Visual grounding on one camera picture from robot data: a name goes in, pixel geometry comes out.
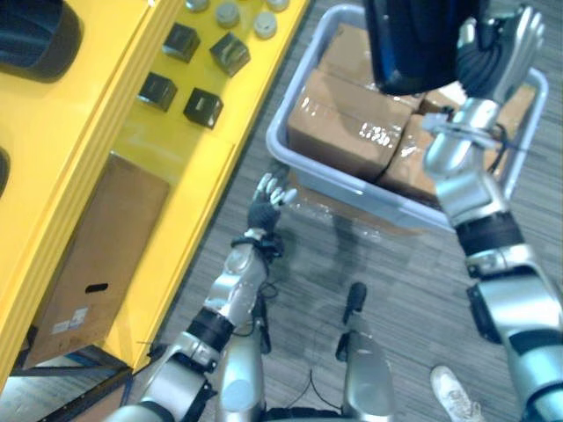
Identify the large black plastic housing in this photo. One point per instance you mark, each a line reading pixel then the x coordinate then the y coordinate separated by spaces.
pixel 413 44

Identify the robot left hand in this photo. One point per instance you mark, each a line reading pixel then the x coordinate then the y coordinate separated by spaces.
pixel 264 213

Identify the person's white shoe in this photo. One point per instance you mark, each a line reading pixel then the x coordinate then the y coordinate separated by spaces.
pixel 455 395

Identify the blue shelf frame beam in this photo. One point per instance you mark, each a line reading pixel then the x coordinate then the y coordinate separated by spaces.
pixel 66 367

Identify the robot right leg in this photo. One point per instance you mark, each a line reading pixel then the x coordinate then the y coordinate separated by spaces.
pixel 367 373

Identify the small black cube box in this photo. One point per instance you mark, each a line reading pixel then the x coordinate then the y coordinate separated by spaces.
pixel 157 91
pixel 229 53
pixel 181 42
pixel 203 107

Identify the flat brown cardboard box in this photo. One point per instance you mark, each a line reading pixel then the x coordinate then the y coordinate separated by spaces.
pixel 101 255

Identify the grey plastic bin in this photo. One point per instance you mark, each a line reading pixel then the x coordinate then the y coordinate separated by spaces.
pixel 316 176

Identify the large taped cardboard box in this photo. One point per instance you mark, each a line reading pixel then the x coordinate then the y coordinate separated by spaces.
pixel 347 127

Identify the yellow metal shelf rack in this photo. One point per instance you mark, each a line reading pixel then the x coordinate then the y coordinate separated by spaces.
pixel 88 145

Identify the small grey round can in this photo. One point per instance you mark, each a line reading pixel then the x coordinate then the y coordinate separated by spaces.
pixel 196 4
pixel 265 24
pixel 278 4
pixel 227 15

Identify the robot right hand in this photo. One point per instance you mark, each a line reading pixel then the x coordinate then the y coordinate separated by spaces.
pixel 481 61

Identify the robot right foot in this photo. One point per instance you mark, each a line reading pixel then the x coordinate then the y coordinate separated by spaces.
pixel 355 299

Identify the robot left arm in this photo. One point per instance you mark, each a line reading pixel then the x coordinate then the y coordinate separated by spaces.
pixel 237 281

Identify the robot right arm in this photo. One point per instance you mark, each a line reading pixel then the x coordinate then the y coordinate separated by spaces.
pixel 506 264

